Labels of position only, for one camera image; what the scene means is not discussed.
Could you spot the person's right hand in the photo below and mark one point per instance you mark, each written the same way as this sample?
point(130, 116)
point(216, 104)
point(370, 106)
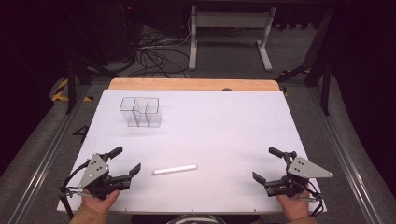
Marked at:
point(292, 207)

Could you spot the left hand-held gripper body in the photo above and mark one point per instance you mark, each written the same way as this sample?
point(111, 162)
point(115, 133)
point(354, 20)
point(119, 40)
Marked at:
point(93, 171)

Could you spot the clear plastic divided organizer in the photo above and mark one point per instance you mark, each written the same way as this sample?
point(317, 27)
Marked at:
point(141, 112)

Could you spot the aluminium rail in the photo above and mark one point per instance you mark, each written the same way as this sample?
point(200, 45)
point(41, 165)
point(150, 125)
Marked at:
point(345, 161)
point(46, 161)

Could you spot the wooden table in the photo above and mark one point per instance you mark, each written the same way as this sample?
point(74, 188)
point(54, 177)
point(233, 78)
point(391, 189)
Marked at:
point(186, 84)

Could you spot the person's left hand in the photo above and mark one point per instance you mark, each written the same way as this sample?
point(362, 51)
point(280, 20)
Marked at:
point(99, 203)

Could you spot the yellow black hazard tape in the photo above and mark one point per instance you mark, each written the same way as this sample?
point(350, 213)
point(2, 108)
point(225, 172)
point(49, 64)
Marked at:
point(60, 90)

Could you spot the white stick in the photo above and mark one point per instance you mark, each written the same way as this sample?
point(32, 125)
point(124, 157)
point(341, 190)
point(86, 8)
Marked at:
point(174, 170)

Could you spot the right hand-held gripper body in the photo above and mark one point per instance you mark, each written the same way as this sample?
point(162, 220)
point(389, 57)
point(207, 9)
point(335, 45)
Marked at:
point(303, 169)

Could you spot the dark cabinet with red light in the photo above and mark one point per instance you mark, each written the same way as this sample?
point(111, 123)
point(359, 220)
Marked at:
point(115, 28)

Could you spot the white board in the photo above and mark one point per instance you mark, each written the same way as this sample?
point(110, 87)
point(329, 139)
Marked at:
point(202, 140)

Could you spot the black metal stand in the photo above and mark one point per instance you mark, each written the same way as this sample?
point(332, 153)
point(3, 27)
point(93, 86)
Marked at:
point(71, 84)
point(325, 90)

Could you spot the white metal stand frame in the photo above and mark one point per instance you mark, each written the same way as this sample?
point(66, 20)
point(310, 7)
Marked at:
point(230, 20)

